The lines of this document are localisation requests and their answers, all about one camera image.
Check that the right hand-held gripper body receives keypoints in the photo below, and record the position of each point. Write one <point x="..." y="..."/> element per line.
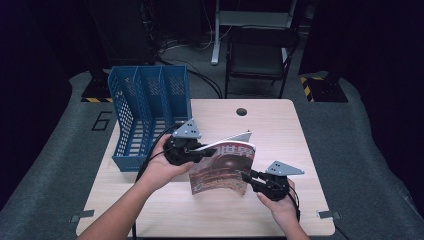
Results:
<point x="273" y="186"/>

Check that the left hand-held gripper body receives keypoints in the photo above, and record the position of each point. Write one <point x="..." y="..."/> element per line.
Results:
<point x="180" y="150"/>

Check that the magazine with dark reddish cover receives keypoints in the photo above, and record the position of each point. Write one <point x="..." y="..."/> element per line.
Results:
<point x="220" y="170"/>

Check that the blue plastic file rack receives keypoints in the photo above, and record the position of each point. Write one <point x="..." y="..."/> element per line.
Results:
<point x="150" y="86"/>

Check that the person's right hand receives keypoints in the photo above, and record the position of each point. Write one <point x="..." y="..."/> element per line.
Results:
<point x="283" y="208"/>

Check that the person's left hand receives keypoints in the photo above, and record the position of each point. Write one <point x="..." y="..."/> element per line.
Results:
<point x="160" y="170"/>

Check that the black stand base striped edge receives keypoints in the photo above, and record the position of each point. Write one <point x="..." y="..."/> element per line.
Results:
<point x="328" y="90"/>
<point x="98" y="90"/>

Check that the black folding chair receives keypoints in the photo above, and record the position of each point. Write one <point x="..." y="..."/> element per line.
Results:
<point x="260" y="56"/>

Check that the dark cabinet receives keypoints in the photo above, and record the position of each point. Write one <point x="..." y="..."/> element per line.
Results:
<point x="120" y="33"/>

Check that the white metal desk frame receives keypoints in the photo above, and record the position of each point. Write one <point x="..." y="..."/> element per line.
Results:
<point x="216" y="33"/>

